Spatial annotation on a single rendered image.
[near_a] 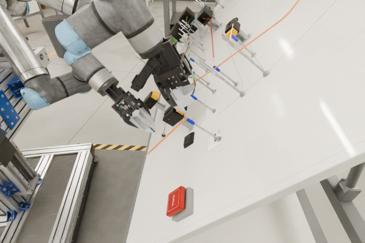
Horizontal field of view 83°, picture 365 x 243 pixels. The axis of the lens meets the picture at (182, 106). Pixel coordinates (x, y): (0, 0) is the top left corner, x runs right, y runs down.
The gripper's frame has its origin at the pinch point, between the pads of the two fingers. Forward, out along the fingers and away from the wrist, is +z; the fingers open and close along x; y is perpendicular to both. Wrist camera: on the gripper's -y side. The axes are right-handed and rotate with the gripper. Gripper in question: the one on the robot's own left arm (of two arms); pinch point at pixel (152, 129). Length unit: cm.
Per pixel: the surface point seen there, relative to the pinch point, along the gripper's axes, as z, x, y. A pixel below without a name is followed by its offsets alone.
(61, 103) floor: -92, -64, -206
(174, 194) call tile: 12.6, -5.8, 24.4
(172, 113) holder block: 0.3, 7.9, 11.6
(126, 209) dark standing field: 33, -59, -91
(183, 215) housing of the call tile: 15.9, -7.0, 27.2
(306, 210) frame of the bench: 60, 18, 3
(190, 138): 9.1, 6.3, 12.4
